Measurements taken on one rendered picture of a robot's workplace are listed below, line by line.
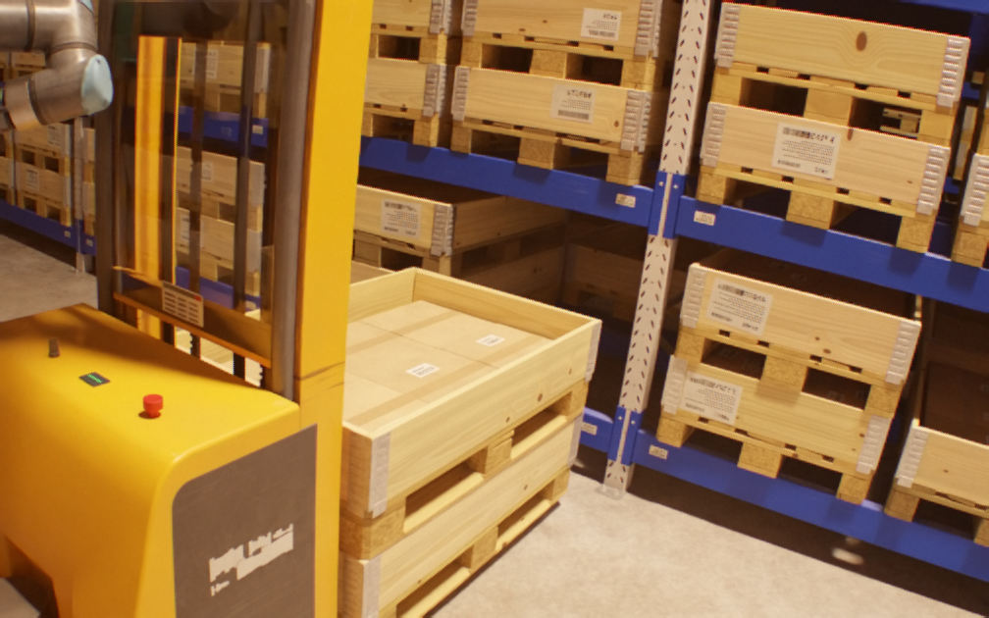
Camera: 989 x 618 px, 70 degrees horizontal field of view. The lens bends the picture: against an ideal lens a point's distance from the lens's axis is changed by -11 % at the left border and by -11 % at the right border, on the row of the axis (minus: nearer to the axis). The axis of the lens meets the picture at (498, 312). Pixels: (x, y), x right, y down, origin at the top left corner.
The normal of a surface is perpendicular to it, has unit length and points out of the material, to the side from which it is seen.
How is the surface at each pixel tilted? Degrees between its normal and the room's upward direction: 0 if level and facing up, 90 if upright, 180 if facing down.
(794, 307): 90
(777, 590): 0
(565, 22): 90
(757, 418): 90
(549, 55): 90
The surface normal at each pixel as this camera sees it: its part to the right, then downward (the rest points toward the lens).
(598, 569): 0.11, -0.94
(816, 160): -0.53, 0.20
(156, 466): -0.29, -0.52
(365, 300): 0.85, 0.26
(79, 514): -0.47, -0.07
